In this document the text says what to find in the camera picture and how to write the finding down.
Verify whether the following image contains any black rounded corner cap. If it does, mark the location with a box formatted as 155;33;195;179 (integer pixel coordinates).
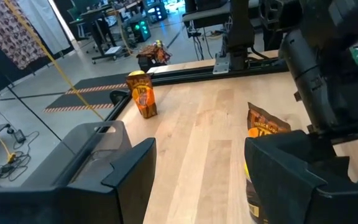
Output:
109;89;131;105

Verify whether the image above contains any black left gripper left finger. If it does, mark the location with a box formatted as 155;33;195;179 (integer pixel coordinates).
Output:
0;138;157;224

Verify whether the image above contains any black box colourful top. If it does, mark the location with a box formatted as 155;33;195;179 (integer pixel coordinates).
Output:
135;39;173;73

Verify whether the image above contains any dark grey plastic bin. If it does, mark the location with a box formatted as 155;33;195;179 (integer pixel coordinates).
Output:
20;120;134;189

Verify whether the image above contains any black power cables bundle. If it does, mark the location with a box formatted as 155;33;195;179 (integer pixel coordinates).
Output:
0;129;40;188

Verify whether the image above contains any black rolling desk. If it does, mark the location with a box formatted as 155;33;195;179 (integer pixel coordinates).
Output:
68;4;132;65

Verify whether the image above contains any brown taco seasoning pouch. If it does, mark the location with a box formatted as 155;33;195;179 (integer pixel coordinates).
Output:
244;101;292;224
125;73;158;119

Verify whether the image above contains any green-lit computer tower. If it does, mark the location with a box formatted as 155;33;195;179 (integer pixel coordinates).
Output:
129;17;152;44

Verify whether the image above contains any blue-lit computer tower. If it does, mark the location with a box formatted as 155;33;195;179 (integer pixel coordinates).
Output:
146;1;168;23

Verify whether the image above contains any plain white curtain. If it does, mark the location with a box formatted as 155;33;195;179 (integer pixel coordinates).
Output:
16;0;71;56

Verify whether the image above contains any grey-topped black bench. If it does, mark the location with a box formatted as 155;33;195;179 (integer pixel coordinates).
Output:
181;0;233;29

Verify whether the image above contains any brown white patterned curtain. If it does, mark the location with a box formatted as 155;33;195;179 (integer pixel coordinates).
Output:
0;0;48;71

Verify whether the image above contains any black striped-edge floor mat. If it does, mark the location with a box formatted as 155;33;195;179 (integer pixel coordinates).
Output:
43;72;131;114

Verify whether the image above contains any yellow hanging cable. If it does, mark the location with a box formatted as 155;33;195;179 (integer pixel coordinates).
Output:
3;0;106;121

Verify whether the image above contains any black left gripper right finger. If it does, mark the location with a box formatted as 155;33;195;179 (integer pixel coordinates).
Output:
244;138;358;224

